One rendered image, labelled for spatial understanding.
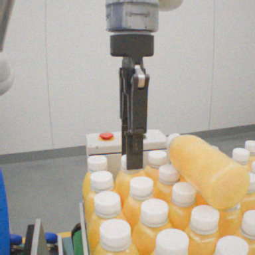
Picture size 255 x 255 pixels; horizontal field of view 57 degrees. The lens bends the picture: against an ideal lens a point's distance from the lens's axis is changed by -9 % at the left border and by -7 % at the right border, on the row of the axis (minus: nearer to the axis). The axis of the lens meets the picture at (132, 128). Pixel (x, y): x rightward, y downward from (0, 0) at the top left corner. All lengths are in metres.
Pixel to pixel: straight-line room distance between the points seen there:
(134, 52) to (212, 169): 0.21
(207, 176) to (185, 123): 3.40
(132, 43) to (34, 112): 2.77
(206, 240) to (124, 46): 0.31
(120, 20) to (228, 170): 0.27
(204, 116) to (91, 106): 1.71
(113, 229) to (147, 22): 0.30
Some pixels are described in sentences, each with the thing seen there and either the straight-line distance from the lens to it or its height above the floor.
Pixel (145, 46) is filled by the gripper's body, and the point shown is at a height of 1.32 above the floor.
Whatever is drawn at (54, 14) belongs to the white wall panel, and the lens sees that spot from 3.08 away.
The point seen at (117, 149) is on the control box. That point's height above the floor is 1.09.
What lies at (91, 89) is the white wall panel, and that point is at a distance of 3.13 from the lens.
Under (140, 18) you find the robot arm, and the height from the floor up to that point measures 1.36.
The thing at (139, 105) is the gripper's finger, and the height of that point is 1.23.
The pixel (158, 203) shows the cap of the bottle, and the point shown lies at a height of 1.10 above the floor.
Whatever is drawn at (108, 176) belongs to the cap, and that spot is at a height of 1.10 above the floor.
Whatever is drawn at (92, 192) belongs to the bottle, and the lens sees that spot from 0.45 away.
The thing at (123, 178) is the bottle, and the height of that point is 1.08.
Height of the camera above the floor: 1.31
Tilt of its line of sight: 17 degrees down
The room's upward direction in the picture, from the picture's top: straight up
